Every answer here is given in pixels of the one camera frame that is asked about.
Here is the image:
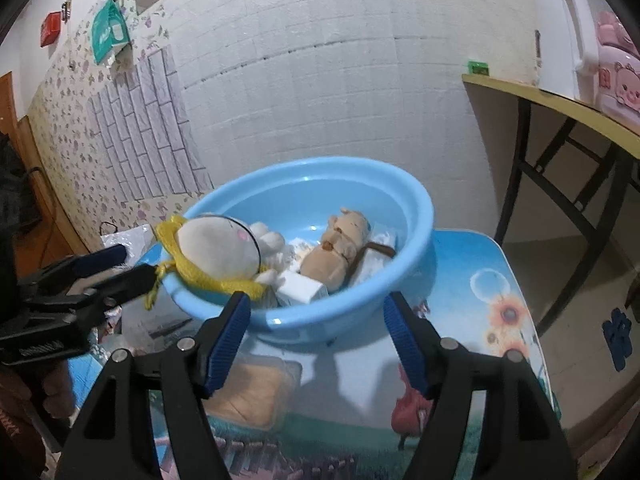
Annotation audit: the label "translucent white plastic box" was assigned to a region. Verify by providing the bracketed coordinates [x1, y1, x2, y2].
[94, 222, 200, 356]

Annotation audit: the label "white rabbit plush yellow scarf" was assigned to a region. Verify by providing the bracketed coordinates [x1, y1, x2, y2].
[144, 214, 285, 310]

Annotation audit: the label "clear toothpick box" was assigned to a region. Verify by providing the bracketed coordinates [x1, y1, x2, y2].
[203, 354, 303, 431]

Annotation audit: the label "white charger plug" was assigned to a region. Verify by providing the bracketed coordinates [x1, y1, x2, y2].
[274, 270, 329, 307]

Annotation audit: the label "clear dental floss pick box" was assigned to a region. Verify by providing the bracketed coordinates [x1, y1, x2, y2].
[346, 232, 396, 286]

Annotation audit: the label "brown hair tie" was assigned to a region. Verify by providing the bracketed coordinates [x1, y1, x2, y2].
[361, 239, 397, 260]

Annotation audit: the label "person's left hand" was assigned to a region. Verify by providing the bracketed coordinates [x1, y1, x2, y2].
[43, 361, 76, 419]

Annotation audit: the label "brown wooden door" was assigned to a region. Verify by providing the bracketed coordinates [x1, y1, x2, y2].
[1, 72, 88, 276]

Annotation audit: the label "dark hanging jacket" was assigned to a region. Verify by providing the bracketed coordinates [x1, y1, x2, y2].
[1, 133, 42, 236]

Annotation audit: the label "blue plastic basin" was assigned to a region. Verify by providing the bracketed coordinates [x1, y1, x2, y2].
[155, 157, 434, 344]

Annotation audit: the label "brown plush bear toy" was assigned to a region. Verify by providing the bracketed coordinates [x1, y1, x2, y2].
[299, 208, 370, 292]

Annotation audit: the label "green hanging bag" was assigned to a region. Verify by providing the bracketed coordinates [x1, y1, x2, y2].
[91, 0, 130, 64]

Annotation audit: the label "wooden side table black legs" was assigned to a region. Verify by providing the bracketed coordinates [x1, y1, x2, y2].
[461, 72, 640, 338]

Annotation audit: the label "small green box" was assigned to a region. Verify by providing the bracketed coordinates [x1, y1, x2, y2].
[468, 60, 490, 76]

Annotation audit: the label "white electric kettle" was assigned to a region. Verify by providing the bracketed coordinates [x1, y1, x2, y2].
[534, 0, 599, 105]

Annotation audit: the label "pink piggy appliance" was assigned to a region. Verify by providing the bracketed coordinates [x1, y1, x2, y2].
[596, 11, 640, 134]

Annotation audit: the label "red wall box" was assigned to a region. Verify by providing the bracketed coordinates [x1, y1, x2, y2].
[40, 11, 62, 48]

